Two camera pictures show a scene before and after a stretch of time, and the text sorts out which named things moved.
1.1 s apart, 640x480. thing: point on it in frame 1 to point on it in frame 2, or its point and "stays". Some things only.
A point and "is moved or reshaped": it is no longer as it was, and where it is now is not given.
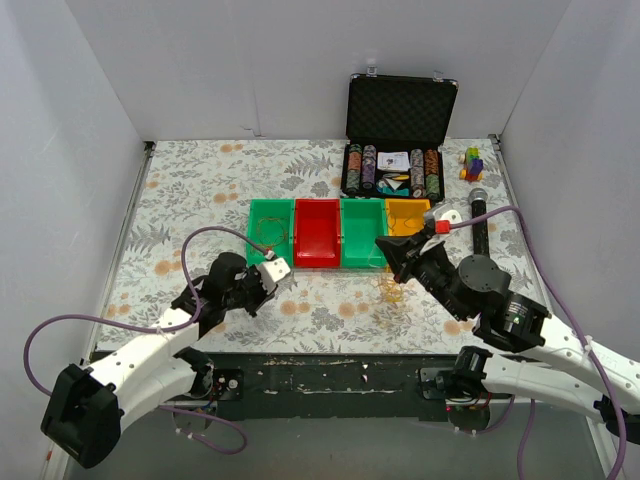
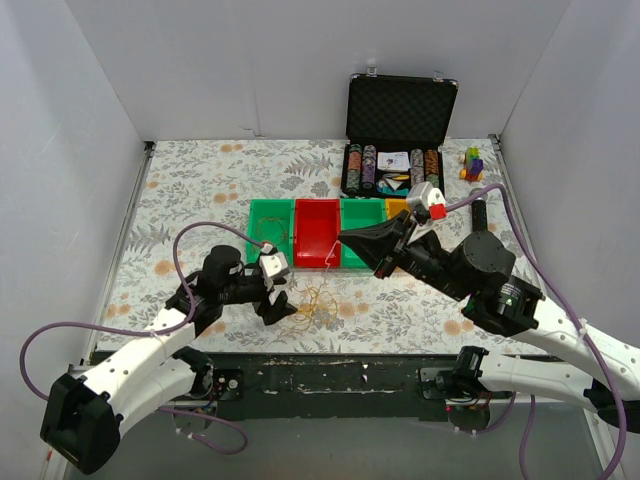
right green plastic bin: x=362 y=220 stays
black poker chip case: x=395 y=131 stays
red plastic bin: x=317 y=233 stays
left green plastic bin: x=271 y=226 stays
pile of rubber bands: x=390 y=288 to x=318 y=304
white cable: x=371 y=254 is moved or reshaped
